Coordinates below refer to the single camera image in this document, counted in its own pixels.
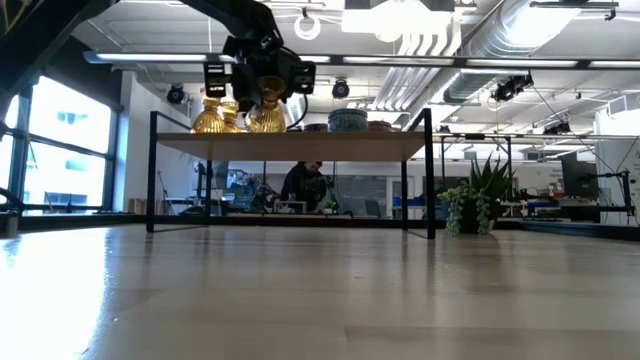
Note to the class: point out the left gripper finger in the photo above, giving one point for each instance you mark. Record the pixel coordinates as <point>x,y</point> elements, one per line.
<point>246,90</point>
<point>293,75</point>

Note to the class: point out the amber glass candlestick holder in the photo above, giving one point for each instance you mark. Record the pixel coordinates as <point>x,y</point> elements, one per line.
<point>231,117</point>
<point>207,122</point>
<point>267,120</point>

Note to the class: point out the teal patterned candle holder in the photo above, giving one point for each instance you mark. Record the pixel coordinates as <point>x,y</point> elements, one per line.
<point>347,121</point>

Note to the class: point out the pink floral candle holder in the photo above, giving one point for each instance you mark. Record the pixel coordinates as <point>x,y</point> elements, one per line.
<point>380,127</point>

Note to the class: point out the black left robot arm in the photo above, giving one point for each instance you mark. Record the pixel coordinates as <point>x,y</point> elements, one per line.
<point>235,15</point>

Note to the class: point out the black overhead light bar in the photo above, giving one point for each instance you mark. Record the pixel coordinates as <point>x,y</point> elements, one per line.
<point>400,60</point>

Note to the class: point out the person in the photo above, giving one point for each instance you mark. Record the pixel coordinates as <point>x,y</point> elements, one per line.
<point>302,185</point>

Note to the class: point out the potted succulent plant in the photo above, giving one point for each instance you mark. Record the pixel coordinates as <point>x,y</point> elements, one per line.
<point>487,185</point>

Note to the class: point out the dark monitor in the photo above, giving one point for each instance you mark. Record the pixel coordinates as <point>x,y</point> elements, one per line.
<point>580,175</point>

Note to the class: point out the black ceiling camera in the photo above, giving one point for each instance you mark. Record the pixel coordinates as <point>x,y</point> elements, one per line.
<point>510,89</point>
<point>176,94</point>
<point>340,89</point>

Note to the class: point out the wooden shelf with black frame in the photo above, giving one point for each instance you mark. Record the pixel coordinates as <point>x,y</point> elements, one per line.
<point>300,146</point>

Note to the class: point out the black table frame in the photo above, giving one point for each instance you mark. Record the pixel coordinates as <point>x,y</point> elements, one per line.
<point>280,220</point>

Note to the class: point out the silver ventilation duct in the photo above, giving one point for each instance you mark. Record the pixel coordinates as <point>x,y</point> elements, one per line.
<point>500,40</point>

